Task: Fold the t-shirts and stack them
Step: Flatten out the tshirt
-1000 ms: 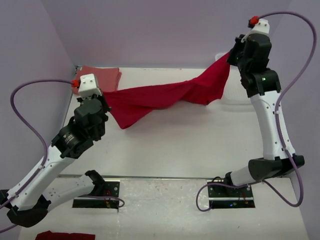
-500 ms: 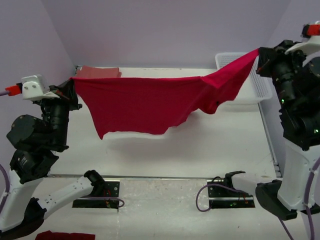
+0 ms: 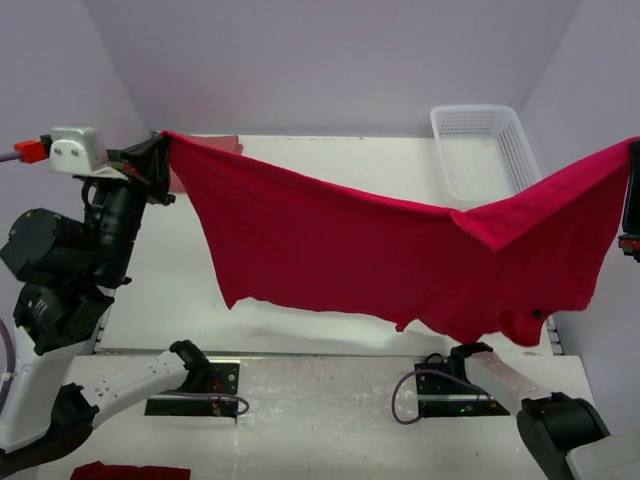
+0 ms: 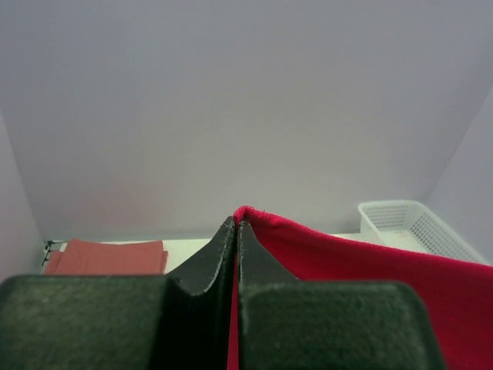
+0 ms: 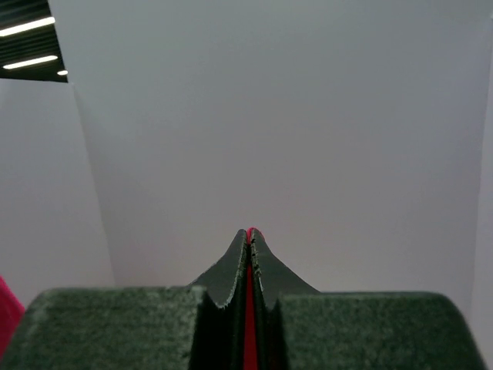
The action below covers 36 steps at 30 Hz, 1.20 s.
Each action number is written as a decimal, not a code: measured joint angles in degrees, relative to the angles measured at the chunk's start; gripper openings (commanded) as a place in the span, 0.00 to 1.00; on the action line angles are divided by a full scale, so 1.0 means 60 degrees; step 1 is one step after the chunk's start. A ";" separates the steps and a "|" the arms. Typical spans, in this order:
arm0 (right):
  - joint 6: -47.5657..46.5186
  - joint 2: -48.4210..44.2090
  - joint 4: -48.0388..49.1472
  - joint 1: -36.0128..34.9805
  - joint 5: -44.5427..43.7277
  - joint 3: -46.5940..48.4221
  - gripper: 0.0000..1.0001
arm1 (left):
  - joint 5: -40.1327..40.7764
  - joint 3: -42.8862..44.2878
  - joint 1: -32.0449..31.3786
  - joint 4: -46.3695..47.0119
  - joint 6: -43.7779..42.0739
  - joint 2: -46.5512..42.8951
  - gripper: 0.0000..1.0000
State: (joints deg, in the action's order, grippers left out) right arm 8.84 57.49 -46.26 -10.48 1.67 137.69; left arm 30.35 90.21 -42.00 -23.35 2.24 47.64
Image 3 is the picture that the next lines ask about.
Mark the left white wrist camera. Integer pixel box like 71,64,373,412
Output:
13,124,109,177

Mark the dark red cloth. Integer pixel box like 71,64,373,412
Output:
70,462,191,480

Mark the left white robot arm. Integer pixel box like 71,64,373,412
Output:
1,127,209,477

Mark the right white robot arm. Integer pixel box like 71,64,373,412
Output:
446,138,639,479

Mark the folded pink t shirt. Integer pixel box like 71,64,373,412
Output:
169,135,244,193

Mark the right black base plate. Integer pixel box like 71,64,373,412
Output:
415,353,510,418

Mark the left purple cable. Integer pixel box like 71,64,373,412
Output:
0,147,251,416

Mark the bright red t shirt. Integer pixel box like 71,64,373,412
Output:
169,132,631,347

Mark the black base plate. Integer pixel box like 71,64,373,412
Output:
415,353,510,418
144,360,248,420

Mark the white plastic basket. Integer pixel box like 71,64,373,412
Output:
430,104,542,210

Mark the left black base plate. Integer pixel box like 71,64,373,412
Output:
144,360,248,420

